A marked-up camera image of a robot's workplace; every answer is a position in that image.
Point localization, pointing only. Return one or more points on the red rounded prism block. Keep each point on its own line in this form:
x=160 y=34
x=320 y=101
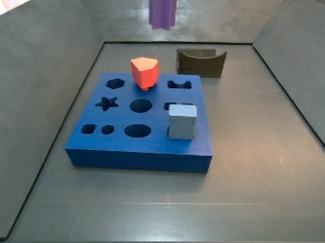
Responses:
x=145 y=72

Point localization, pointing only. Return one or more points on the purple star prism block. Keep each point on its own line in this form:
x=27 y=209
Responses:
x=162 y=11

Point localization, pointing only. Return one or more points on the dark grey curved block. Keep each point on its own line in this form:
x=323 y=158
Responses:
x=204 y=62

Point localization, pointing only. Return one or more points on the light blue square block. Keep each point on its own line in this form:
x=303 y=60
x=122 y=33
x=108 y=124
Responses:
x=183 y=118

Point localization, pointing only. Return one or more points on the blue shape sorter board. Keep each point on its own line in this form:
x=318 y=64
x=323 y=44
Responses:
x=121 y=132

